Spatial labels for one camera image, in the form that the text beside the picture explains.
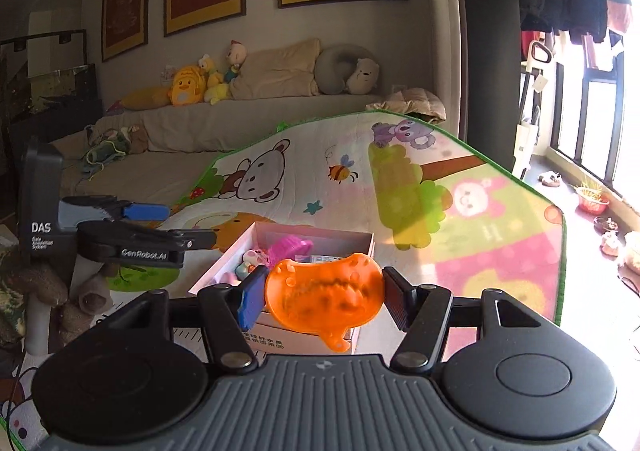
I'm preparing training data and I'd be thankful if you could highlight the brown doll figure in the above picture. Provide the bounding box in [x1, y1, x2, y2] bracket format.
[11, 265, 113, 346]

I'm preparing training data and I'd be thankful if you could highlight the beige pillow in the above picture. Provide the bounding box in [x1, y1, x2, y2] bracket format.
[229, 38, 321, 100]

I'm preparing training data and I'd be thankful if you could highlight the grey neck pillow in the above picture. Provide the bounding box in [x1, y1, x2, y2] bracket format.
[314, 44, 380, 96]

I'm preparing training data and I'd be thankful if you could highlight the colourful cartoon play mat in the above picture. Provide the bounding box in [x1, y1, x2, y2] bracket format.
[108, 113, 564, 320]

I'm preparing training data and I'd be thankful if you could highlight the black cable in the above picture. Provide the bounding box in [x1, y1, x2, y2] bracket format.
[0, 349, 39, 432]

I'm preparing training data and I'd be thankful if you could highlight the orange plastic toy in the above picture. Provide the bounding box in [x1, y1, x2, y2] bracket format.
[265, 253, 385, 353]

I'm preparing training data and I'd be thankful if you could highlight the yellow duck plush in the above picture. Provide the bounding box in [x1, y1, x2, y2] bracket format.
[167, 65, 206, 106]

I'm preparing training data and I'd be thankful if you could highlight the pink toy net scoop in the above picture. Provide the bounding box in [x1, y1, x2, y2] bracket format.
[267, 235, 314, 268]

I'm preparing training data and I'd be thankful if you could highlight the green cloth on sofa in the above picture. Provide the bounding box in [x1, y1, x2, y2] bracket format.
[82, 128, 131, 178]

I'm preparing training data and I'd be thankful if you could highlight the grey bear plush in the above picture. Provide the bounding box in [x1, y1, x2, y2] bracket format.
[346, 59, 380, 96]

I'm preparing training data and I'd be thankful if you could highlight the teal toy with handle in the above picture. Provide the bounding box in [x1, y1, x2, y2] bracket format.
[234, 263, 255, 281]

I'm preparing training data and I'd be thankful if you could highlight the doll plush with red hat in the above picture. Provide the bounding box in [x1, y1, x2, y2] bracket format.
[224, 40, 247, 84]

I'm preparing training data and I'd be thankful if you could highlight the beige covered sofa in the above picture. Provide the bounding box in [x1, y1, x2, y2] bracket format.
[49, 92, 386, 207]

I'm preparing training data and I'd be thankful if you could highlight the pink toy camera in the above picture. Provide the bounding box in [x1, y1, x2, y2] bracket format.
[242, 249, 270, 268]

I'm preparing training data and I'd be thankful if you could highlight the red flower pot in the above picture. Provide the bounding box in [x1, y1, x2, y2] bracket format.
[575, 185, 610, 216]

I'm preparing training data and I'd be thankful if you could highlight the pink cardboard box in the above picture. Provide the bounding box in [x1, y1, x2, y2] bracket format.
[189, 222, 384, 355]

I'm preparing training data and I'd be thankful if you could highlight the small yellow chick plush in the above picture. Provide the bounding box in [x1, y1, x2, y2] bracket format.
[198, 54, 231, 105]

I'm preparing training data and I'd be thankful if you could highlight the folded beige blanket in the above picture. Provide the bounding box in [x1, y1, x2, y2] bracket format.
[366, 88, 447, 124]

